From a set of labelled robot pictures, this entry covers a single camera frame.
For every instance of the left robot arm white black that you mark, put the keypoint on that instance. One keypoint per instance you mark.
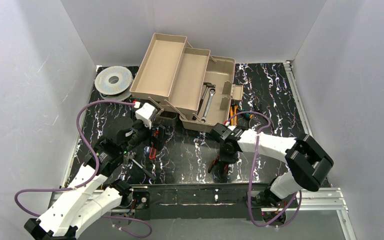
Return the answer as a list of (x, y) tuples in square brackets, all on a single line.
[(75, 210)]

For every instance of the white filament spool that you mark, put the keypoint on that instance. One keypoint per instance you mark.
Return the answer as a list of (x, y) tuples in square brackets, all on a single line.
[(114, 83)]

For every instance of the beige plastic tool box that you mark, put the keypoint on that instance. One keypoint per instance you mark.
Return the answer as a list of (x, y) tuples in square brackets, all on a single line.
[(172, 76)]

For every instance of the orange yellow utility knife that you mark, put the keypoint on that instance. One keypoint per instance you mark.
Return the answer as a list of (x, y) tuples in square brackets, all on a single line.
[(233, 117)]

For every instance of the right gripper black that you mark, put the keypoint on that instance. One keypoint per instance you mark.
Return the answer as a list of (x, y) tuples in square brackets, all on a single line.
[(221, 158)]

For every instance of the black handled hammer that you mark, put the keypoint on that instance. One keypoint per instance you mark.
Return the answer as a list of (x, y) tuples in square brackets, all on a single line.
[(207, 85)]

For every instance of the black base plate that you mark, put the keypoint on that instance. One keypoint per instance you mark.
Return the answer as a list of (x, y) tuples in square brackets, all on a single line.
[(187, 201)]

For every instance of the orange black pliers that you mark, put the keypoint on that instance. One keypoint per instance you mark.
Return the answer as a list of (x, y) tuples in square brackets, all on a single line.
[(221, 166)]

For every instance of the green handled screwdriver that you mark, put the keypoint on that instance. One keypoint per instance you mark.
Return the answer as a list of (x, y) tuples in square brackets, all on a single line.
[(247, 116)]

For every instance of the red utility knife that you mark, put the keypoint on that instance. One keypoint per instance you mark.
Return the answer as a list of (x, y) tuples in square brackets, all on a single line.
[(152, 153)]

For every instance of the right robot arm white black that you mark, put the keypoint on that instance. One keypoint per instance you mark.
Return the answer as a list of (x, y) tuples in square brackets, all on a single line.
[(308, 163)]

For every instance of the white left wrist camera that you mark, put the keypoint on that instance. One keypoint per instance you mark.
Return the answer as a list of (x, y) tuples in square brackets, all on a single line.
[(145, 112)]

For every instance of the steel combination wrench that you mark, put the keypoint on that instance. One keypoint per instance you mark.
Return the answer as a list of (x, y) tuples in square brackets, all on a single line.
[(212, 92)]

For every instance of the aluminium frame rail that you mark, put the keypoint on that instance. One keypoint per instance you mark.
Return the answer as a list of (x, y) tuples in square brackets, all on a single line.
[(322, 215)]

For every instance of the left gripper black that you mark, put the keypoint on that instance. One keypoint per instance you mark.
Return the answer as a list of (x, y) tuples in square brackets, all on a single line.
[(153, 133)]

